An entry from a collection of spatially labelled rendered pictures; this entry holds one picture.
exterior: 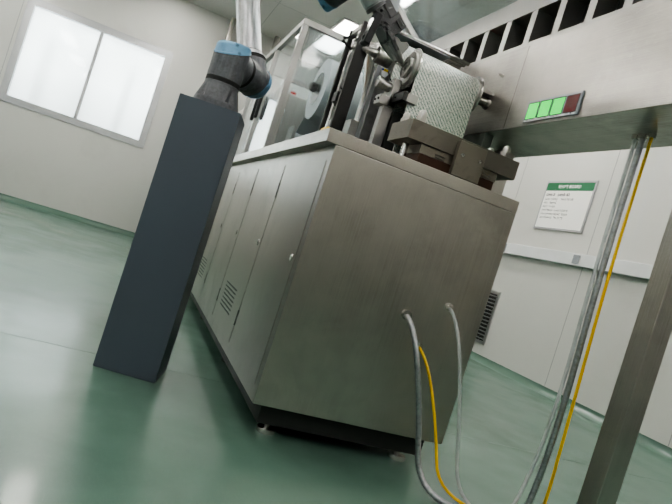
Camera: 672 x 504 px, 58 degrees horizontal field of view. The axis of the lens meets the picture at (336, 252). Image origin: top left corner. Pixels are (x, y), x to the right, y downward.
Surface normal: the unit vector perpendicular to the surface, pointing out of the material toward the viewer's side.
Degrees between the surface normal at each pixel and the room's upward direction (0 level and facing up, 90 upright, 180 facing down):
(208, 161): 90
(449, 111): 90
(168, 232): 90
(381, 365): 90
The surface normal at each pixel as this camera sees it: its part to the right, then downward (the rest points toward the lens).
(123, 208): 0.32, 0.11
